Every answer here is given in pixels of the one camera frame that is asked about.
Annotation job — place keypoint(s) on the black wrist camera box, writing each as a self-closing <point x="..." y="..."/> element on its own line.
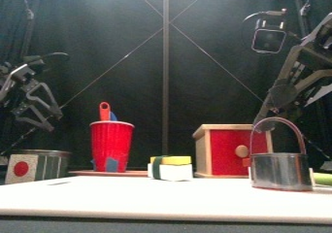
<point x="268" y="40"/>

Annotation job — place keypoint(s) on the small black stick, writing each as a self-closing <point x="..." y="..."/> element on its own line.
<point x="57" y="183"/>

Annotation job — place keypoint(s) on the beige flat tray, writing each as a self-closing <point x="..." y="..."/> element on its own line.
<point x="135" y="173"/>

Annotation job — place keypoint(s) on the wooden box red front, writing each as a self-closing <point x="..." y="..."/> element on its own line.
<point x="224" y="146"/>

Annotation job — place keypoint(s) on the blue toy utensil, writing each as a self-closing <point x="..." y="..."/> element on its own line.
<point x="113" y="117"/>

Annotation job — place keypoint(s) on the blue tape strip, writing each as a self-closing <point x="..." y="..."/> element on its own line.
<point x="92" y="165"/>
<point x="111" y="165"/>

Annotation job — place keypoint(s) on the vertical metal frame pole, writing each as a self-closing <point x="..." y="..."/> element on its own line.
<point x="165" y="81"/>

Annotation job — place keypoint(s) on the red ribbed plastic cup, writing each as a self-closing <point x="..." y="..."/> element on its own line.
<point x="112" y="143"/>

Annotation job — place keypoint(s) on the light green toy stick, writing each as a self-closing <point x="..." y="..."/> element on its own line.
<point x="323" y="178"/>

